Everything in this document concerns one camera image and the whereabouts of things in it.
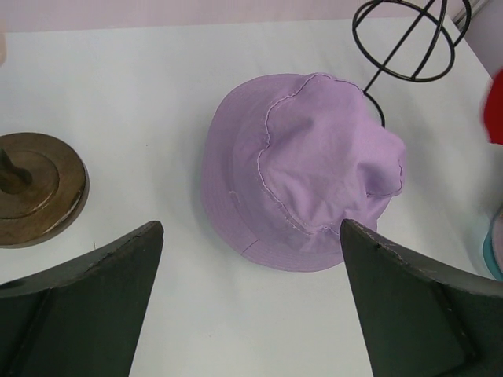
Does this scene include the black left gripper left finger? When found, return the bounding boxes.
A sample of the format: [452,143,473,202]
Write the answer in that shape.
[1,221,163,376]

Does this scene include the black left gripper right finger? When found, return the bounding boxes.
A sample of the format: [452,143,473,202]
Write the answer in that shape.
[340,219,502,376]

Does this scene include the lilac bucket hat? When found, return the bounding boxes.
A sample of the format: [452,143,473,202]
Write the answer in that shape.
[200,73,406,273]

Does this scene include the red bucket hat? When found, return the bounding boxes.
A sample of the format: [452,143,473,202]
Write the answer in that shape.
[483,69,503,145]

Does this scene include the teal plastic basket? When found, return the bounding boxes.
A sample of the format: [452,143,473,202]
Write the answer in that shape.
[483,207,502,281]

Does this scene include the brown wooden stand base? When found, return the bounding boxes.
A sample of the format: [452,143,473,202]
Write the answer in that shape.
[1,132,90,248]

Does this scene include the black wire hat stand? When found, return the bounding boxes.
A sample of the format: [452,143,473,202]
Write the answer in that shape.
[351,1,473,126]

